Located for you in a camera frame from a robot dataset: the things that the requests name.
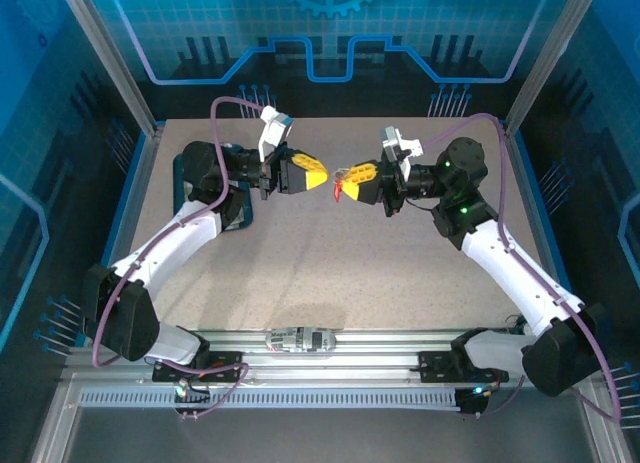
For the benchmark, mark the silver keyring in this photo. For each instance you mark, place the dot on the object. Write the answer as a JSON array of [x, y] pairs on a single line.
[[342, 171]]

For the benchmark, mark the red key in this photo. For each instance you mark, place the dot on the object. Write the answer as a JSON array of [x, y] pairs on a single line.
[[339, 190]]

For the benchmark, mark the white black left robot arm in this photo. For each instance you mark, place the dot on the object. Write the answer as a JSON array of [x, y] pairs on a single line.
[[170, 248]]

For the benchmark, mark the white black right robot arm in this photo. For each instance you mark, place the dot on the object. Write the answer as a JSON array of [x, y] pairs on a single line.
[[510, 268]]

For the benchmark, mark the teal tray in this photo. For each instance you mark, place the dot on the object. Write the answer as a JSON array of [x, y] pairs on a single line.
[[179, 183]]

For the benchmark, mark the tape-wrapped device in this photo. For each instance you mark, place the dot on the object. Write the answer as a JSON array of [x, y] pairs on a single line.
[[300, 339]]

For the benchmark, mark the small lit circuit board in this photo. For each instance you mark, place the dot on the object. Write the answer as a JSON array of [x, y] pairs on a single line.
[[477, 390], [182, 389]]

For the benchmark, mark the aluminium frame post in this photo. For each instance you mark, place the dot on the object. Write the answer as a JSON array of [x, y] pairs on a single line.
[[110, 58], [550, 58]]

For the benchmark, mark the aluminium mounting rail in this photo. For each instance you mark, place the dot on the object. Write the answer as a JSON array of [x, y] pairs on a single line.
[[375, 343]]

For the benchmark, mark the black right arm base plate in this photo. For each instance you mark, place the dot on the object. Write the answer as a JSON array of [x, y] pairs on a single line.
[[435, 365]]

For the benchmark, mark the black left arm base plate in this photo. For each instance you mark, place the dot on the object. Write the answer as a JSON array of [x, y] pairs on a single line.
[[225, 360]]

